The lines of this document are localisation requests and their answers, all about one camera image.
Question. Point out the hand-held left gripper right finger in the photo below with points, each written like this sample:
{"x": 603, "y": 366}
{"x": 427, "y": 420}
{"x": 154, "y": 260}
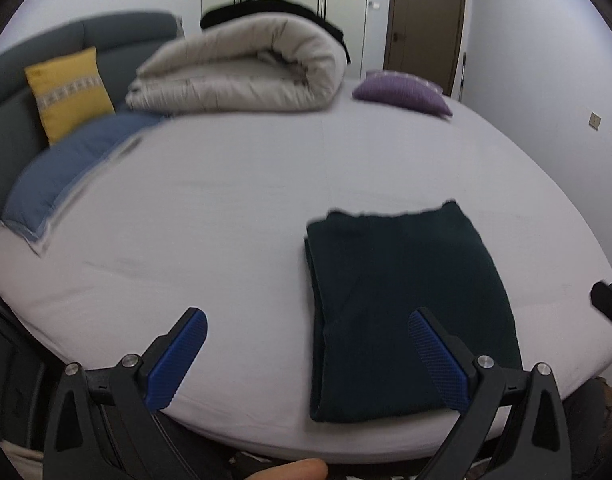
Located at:
{"x": 438, "y": 360}

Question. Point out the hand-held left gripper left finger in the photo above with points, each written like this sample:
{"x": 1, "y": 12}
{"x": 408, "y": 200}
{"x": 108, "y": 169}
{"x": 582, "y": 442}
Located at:
{"x": 178, "y": 355}

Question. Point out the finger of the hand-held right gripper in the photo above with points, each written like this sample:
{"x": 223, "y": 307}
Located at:
{"x": 611, "y": 302}

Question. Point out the dark green sweater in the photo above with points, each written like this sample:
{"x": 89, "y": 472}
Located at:
{"x": 406, "y": 300}

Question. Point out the person's left hand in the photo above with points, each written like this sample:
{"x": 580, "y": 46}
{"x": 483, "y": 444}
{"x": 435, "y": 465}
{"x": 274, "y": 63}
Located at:
{"x": 291, "y": 471}

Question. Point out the white bed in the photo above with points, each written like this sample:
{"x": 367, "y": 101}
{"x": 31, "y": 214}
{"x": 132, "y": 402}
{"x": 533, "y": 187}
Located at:
{"x": 211, "y": 200}

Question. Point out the blue pillow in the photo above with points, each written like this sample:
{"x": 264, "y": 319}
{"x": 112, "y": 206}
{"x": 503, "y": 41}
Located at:
{"x": 66, "y": 165}

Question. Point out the purple pillow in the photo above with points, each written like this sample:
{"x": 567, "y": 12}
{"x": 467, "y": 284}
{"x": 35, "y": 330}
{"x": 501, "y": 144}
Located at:
{"x": 401, "y": 92}

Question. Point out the yellow cushion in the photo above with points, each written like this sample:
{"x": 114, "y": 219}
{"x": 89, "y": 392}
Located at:
{"x": 68, "y": 95}

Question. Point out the beige folded duvet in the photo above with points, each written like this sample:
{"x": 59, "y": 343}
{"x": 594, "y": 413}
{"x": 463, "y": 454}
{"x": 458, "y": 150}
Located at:
{"x": 236, "y": 70}

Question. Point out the grey sofa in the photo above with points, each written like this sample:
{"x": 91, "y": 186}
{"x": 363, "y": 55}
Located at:
{"x": 121, "y": 40}

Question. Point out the brown door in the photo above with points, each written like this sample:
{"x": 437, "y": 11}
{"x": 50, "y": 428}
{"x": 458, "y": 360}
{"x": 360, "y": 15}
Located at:
{"x": 426, "y": 20}

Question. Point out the black cloth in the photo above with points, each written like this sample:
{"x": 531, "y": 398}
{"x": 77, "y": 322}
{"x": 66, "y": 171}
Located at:
{"x": 266, "y": 7}

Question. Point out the wall socket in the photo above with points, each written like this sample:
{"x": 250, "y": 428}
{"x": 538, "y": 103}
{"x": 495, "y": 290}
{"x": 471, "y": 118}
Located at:
{"x": 594, "y": 120}

